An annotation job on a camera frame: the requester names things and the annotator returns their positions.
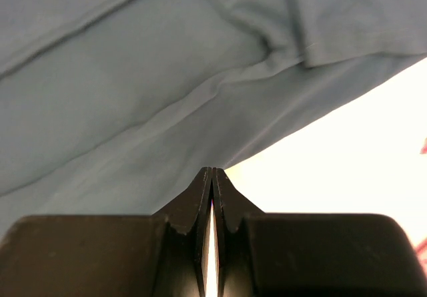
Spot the blue t shirt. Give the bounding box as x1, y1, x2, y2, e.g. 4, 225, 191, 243
1, 0, 426, 232

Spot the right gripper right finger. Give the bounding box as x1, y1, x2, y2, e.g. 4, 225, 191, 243
211, 168, 426, 296

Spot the white plastic basket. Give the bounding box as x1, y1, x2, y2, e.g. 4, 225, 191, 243
413, 136, 427, 271

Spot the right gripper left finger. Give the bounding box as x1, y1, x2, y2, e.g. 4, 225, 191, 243
1, 168, 213, 296

